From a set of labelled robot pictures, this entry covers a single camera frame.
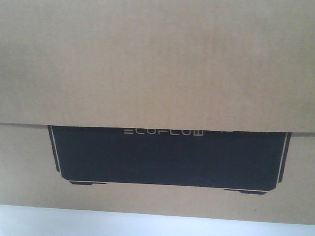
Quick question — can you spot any brown cardboard box black print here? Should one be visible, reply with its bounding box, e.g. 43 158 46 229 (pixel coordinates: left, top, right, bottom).
0 0 315 224

